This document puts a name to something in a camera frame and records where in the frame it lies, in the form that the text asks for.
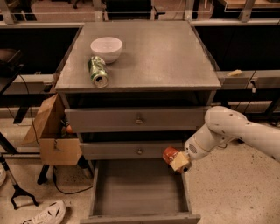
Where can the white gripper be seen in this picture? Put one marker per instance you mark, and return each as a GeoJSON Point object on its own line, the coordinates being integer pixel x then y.
{"type": "Point", "coordinates": [194, 150]}

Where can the red coke can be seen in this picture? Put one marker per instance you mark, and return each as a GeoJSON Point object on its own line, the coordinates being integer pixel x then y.
{"type": "Point", "coordinates": [169, 154]}

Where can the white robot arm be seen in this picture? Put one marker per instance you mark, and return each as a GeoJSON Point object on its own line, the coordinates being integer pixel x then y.
{"type": "Point", "coordinates": [223, 125]}

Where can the grey top drawer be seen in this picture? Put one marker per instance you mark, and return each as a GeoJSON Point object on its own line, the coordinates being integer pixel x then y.
{"type": "Point", "coordinates": [89, 120]}

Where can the grey open bottom drawer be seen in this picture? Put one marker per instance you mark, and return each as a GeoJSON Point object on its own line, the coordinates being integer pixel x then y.
{"type": "Point", "coordinates": [139, 191]}

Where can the grey middle drawer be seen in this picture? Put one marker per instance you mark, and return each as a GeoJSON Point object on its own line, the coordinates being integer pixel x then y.
{"type": "Point", "coordinates": [128, 149]}

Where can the grey drawer cabinet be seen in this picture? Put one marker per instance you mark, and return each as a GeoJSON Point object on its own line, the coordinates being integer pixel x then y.
{"type": "Point", "coordinates": [162, 65]}

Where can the crushed green soda can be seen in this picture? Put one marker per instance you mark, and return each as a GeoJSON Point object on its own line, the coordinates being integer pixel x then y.
{"type": "Point", "coordinates": [97, 72]}

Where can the cream foam scrap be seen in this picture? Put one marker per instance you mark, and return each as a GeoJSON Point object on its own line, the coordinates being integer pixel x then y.
{"type": "Point", "coordinates": [234, 73]}

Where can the cardboard box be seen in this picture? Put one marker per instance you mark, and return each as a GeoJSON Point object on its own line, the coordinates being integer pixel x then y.
{"type": "Point", "coordinates": [46, 134]}

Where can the white bowl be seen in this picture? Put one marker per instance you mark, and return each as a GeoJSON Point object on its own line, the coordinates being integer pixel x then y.
{"type": "Point", "coordinates": [107, 48]}

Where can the white sneaker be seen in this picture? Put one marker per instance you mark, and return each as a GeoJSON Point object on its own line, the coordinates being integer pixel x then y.
{"type": "Point", "coordinates": [53, 214]}

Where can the black tripod stand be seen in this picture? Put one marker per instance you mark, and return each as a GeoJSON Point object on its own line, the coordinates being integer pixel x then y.
{"type": "Point", "coordinates": [18, 191]}

